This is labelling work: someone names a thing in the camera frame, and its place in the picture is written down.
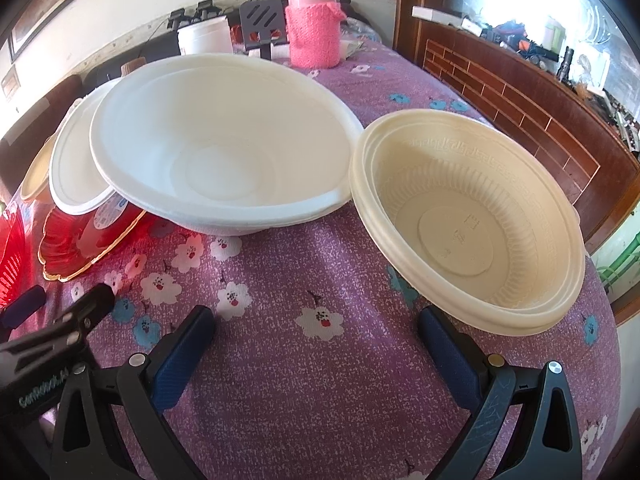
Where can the cream plastic ribbed bowl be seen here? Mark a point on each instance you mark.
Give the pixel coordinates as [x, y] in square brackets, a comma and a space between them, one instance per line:
[470, 220]

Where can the black phone stand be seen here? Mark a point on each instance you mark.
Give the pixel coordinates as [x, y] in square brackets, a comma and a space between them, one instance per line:
[263, 26]

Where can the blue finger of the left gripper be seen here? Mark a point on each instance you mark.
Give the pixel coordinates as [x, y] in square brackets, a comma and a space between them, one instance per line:
[18, 311]

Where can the large red scalloped plate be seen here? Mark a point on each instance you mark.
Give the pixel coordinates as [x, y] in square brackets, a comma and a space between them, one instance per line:
[12, 254]

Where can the large white foam bowl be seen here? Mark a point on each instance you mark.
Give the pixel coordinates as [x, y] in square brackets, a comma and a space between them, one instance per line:
[225, 144]

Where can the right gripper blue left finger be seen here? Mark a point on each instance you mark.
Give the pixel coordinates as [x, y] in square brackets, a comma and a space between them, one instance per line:
[87, 441]

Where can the white tissue pack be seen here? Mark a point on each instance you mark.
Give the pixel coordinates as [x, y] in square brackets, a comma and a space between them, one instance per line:
[349, 47]

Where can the small white foam bowl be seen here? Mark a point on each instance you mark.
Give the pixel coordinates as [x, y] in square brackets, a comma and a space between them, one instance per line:
[75, 183]

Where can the small red gold-rimmed plate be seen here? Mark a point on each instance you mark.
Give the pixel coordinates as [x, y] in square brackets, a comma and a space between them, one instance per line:
[71, 244]

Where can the brown wooden cabinet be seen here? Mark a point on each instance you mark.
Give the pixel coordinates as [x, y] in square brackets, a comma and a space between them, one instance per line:
[596, 172]

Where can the pink thermos with knit sleeve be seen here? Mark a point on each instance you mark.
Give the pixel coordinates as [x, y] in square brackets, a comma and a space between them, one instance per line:
[314, 32]

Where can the black sofa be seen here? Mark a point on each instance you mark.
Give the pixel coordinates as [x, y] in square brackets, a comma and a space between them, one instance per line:
[155, 41]

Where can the purple floral tablecloth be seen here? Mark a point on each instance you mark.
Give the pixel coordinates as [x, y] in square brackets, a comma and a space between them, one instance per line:
[317, 373]

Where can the white plastic jar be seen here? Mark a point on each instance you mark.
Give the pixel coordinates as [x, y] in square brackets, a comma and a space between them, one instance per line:
[210, 36]

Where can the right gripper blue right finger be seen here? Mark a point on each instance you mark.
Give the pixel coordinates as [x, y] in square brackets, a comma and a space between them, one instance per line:
[545, 442]

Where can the dark jar with cork lid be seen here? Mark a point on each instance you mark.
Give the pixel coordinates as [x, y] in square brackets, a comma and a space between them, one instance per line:
[130, 66]

